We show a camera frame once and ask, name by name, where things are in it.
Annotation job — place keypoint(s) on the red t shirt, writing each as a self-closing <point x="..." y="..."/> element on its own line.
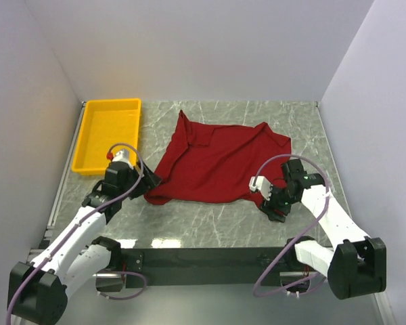
<point x="214" y="163"/>

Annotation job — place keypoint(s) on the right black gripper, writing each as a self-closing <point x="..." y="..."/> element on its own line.
<point x="275" y="203"/>

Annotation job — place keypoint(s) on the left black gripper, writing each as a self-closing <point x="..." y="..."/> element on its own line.
<point x="143" y="183"/>

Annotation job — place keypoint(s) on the aluminium frame rail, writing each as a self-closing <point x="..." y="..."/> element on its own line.
<point x="48" y="233"/>

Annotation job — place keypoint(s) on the yellow plastic tray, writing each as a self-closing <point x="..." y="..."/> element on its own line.
<point x="105" y="123"/>

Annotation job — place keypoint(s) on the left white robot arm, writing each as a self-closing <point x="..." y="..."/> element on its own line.
<point x="40" y="289"/>

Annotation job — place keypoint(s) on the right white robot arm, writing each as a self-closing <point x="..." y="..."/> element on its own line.
<point x="354" y="264"/>

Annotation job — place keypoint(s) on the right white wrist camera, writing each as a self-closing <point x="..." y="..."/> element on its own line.
<point x="262" y="185"/>

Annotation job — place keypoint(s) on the black base beam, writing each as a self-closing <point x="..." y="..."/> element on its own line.
<point x="196" y="266"/>

